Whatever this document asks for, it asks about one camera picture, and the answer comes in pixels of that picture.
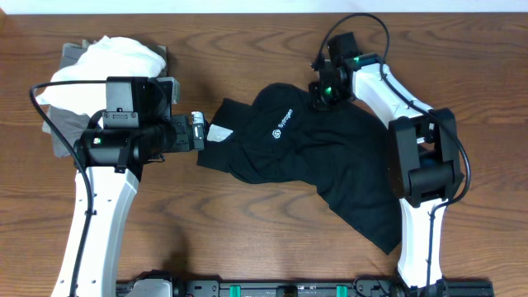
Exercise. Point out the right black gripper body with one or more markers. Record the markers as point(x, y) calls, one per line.
point(324, 96)

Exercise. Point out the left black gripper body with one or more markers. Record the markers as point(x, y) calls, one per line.
point(170, 134)

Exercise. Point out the black t-shirt with logo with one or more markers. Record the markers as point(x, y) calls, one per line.
point(280, 137)

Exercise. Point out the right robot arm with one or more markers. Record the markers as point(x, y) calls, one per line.
point(425, 154)

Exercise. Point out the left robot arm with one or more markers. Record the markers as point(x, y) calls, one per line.
point(136, 127)

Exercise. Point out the grey folded garment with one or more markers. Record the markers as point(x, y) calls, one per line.
point(70, 124)

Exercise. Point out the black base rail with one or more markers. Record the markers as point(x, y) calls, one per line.
point(161, 283)

